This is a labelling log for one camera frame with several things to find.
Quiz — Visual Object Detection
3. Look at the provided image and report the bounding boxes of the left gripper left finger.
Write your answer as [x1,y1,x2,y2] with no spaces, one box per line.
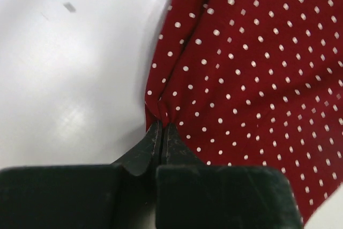
[1,121,163,228]

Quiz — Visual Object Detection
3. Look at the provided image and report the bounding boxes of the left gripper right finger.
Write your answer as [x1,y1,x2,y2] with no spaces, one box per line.
[155,124,303,228]

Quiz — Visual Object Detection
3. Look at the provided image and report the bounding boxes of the red polka dot skirt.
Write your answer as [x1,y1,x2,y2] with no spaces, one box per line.
[145,0,342,222]

